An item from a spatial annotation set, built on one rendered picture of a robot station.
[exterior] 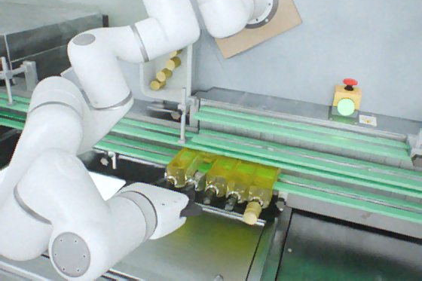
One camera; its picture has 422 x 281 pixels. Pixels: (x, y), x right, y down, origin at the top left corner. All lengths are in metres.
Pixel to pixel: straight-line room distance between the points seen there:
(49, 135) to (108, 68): 0.21
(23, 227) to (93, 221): 0.08
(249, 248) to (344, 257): 0.26
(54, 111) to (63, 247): 0.22
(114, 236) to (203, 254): 0.55
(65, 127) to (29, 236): 0.18
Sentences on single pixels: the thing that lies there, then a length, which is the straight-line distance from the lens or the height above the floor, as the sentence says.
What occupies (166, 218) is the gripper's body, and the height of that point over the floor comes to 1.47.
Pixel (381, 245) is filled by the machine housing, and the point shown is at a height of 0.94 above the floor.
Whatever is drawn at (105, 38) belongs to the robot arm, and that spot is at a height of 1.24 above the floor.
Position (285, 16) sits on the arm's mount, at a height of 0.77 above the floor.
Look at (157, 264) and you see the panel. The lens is 0.95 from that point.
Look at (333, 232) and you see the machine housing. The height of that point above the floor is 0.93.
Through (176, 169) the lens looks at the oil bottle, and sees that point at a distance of 1.00.
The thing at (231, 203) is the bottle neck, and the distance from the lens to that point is 0.91.
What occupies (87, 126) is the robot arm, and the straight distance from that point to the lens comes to 0.70.
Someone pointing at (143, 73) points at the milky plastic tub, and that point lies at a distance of 1.21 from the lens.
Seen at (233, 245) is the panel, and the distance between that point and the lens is 1.00.
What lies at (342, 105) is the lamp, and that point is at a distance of 1.06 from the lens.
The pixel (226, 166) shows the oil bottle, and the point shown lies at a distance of 1.01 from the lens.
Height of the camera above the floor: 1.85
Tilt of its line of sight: 60 degrees down
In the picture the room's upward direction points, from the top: 140 degrees counter-clockwise
